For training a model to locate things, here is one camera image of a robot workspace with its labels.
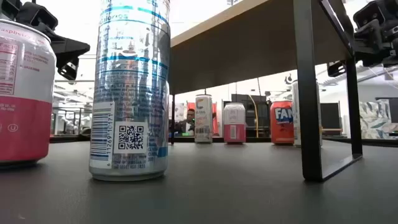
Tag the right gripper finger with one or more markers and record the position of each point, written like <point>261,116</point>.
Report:
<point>336,69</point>
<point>368,54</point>

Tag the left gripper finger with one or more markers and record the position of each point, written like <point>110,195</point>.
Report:
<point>68,71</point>
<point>70,49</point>

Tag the red Fanta can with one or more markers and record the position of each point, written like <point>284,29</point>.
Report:
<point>281,130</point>

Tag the black monitor screen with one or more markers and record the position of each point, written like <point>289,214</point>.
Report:
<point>330,115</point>

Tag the black ceiling hook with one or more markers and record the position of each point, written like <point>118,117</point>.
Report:
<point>288,79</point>

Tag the white distant robot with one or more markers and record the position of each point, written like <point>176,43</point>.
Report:
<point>70,123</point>

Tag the leaf patterned panel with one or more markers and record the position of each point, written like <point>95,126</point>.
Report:
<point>373,121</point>

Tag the silver blue slim can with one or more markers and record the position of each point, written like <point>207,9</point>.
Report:
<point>130,93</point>

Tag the pink and white can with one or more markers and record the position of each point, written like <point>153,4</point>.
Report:
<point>234,133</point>
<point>25,124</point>

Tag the tall silver can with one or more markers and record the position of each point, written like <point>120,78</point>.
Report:
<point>295,124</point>

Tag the black equipment cabinet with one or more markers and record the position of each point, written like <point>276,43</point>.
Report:
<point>248,109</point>

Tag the person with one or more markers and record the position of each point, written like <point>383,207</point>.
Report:
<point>188,124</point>

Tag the red banner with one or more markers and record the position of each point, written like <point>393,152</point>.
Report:
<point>215,121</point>

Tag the white Celsius can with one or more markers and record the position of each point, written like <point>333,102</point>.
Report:
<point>203,124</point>

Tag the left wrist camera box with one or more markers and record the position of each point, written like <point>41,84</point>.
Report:
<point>37,15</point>

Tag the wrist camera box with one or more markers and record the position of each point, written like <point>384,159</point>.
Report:
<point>37,15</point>
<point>368,14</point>

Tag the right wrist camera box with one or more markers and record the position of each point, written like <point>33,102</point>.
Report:
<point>368,14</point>

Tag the wooden shelf with black frame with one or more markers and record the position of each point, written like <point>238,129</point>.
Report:
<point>248,46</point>

